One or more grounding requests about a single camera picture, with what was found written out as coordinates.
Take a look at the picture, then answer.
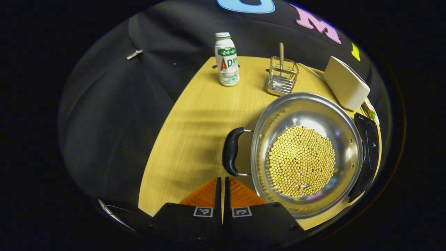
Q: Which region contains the white green-label drink bottle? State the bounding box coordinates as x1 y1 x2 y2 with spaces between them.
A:
214 32 240 87

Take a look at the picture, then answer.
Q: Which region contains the metal wire basket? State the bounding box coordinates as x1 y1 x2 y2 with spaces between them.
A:
267 56 300 96

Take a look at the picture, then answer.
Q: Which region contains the pile of yellow soybeans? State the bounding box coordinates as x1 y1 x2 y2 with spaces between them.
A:
267 125 336 198

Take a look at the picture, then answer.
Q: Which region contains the stainless steel pot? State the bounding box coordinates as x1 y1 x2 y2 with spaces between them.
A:
222 92 365 220

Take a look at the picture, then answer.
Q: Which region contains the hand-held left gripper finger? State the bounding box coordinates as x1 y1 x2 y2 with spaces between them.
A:
151 176 223 246
223 176 309 246

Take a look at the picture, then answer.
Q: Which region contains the sandwich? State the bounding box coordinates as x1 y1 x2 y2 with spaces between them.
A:
362 100 379 125

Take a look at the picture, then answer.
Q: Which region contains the black induction cooktop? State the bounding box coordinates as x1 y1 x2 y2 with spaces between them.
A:
348 112 380 203

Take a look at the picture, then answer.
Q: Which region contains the white power cable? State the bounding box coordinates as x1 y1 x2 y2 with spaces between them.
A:
296 62 325 81

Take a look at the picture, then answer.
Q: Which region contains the black backdrop cloth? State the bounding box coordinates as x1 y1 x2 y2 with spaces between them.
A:
57 0 392 213

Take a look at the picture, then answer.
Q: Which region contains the wooden-handled spoon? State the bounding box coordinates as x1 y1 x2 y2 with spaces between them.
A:
278 42 285 76

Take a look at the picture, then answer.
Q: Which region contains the white toaster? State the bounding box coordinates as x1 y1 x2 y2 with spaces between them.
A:
323 56 370 112

